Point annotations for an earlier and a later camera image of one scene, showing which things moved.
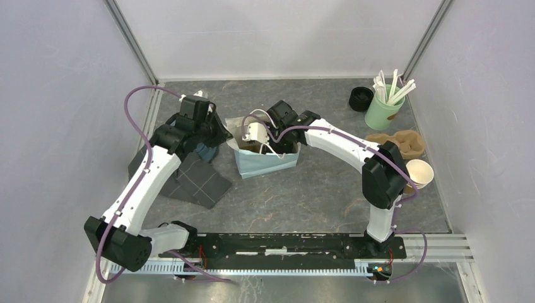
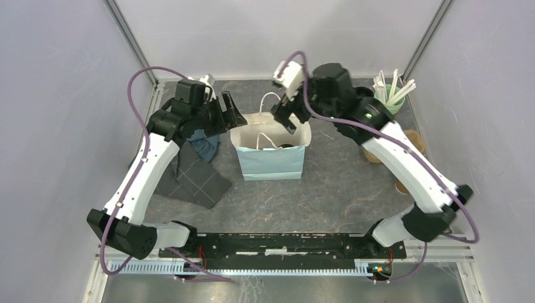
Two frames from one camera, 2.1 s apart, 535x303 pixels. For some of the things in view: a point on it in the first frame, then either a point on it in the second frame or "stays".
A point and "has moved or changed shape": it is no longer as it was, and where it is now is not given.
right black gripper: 288,149 to 292,106
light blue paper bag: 250,161 has moved or changed shape
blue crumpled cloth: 205,153 stays
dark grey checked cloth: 193,180 stays
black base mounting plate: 282,247 stays
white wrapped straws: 379,83 stays
